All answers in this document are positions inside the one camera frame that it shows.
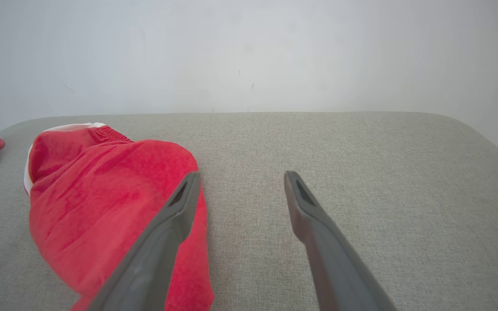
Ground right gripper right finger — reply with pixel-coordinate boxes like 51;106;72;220
284;171;396;311

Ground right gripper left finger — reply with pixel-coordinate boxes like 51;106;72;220
87;171;201;311

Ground red shorts white stripes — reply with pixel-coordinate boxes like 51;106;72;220
23;123;214;311

